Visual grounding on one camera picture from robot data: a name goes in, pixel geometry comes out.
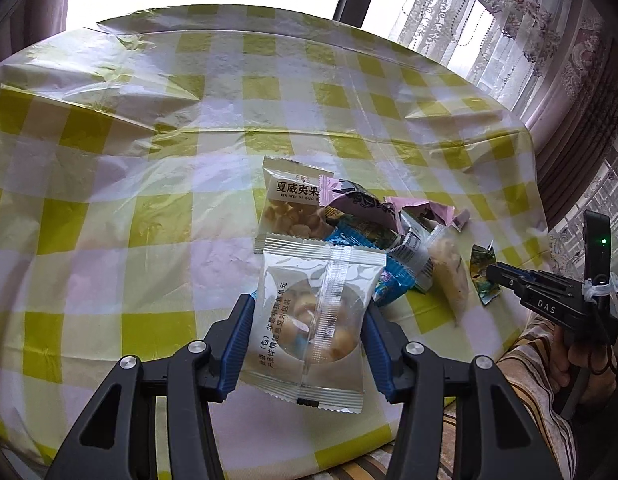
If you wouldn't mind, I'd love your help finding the blue edged barcode packet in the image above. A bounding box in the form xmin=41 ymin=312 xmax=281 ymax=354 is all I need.
xmin=371 ymin=227 xmax=436 ymax=307

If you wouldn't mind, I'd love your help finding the patterned mauve curtain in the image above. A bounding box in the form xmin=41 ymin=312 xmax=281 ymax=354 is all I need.
xmin=528 ymin=7 xmax=618 ymax=283

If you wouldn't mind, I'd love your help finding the small green snack packet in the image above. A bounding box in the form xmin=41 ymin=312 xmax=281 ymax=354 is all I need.
xmin=469 ymin=243 xmax=503 ymax=306

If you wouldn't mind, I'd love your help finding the person's right hand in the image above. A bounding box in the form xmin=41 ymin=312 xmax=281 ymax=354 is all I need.
xmin=552 ymin=332 xmax=618 ymax=407

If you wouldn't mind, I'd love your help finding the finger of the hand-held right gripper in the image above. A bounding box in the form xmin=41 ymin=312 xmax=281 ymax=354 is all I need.
xmin=486 ymin=262 xmax=573 ymax=306

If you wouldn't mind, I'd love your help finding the clear white ring snack packet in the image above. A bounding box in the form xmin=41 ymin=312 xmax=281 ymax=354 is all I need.
xmin=248 ymin=234 xmax=388 ymax=414

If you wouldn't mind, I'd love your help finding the striped chair cushion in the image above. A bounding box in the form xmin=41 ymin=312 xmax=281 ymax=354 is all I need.
xmin=334 ymin=327 xmax=597 ymax=480

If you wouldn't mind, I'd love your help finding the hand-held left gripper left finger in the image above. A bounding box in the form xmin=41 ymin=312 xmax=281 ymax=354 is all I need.
xmin=43 ymin=294 xmax=255 ymax=480

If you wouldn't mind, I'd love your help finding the yellow white checkered tablecloth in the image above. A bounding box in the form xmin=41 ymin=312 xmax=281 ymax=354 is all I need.
xmin=0 ymin=4 xmax=550 ymax=480

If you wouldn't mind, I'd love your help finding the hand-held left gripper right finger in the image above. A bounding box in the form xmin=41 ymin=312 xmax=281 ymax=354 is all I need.
xmin=363 ymin=305 xmax=564 ymax=480

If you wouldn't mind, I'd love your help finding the torn pink wrapper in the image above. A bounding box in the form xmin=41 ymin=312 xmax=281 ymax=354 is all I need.
xmin=384 ymin=196 xmax=472 ymax=234

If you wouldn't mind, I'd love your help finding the clear pale snack packet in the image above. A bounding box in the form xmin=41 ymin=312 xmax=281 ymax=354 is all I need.
xmin=428 ymin=226 xmax=470 ymax=329

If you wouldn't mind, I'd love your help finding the beige nut packet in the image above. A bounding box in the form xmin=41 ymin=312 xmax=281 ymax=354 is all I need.
xmin=253 ymin=156 xmax=336 ymax=254

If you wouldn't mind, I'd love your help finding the white lace curtain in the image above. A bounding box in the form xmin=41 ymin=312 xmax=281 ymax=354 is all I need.
xmin=388 ymin=0 xmax=586 ymax=128

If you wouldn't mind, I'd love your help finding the pink snack packet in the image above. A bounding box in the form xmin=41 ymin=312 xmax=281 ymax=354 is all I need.
xmin=319 ymin=175 xmax=406 ymax=237

